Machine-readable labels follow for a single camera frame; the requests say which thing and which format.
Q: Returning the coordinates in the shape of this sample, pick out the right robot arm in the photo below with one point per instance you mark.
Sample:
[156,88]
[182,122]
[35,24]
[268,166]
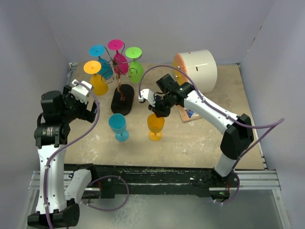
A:
[236,137]

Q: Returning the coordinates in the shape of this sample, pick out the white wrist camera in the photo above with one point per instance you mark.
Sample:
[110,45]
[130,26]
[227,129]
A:
[80,92]
[147,95]

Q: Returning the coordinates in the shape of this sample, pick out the blue wine glass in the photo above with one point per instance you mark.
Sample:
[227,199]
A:
[106,70]
[117,123]

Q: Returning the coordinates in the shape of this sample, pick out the white round drawer cabinet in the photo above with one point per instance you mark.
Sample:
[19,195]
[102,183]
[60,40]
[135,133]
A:
[200,66]

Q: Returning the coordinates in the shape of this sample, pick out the children's picture book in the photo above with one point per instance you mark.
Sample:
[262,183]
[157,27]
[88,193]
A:
[187,115]

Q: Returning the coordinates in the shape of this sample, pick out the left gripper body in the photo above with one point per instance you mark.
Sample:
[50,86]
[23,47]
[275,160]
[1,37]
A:
[76,109]

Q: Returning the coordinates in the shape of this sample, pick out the metal wine glass rack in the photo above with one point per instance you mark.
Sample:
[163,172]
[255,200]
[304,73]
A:
[124,93]

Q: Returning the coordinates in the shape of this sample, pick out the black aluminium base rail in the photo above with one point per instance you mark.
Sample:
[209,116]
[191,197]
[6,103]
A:
[200,182]

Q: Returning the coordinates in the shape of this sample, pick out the green plastic wine glass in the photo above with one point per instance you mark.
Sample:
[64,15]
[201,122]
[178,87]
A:
[135,70]

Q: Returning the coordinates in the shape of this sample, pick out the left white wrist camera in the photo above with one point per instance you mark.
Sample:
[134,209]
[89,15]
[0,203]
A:
[80,92]

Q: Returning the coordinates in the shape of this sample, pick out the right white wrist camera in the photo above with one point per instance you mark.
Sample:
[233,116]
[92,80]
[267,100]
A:
[147,95]

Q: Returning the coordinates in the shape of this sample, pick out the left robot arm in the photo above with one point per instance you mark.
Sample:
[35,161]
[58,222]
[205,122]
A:
[58,205]

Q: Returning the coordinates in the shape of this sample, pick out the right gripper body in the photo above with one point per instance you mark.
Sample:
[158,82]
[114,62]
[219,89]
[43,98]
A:
[163,105]

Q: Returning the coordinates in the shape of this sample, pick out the orange wine glass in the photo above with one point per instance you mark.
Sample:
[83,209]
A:
[93,67]
[155,125]

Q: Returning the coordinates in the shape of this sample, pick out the pink plastic wine glass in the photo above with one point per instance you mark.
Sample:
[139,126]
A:
[119,61]

